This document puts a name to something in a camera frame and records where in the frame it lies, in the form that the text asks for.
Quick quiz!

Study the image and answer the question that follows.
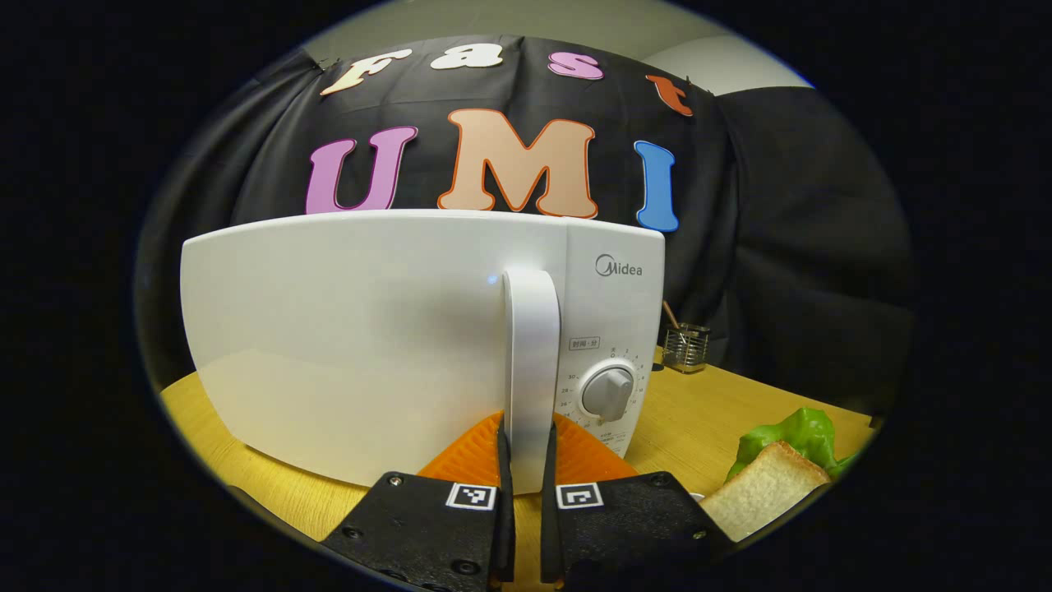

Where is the glass holder cup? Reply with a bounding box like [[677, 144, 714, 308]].
[[662, 322, 711, 374]]

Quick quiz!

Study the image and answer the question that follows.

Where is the black backdrop cloth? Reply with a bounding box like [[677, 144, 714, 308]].
[[136, 35, 913, 412]]

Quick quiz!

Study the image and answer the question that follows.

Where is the white microwave oven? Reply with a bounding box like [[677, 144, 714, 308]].
[[179, 209, 667, 496]]

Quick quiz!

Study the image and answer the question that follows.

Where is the white bread slice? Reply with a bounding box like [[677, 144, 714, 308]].
[[699, 442, 833, 542]]

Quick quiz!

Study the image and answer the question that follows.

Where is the green lettuce leaf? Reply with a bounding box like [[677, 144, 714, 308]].
[[725, 407, 864, 483]]

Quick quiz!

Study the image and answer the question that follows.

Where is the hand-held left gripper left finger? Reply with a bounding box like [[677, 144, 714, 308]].
[[321, 411, 516, 592]]

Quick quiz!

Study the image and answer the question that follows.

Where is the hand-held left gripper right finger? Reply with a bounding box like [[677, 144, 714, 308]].
[[540, 411, 736, 589]]

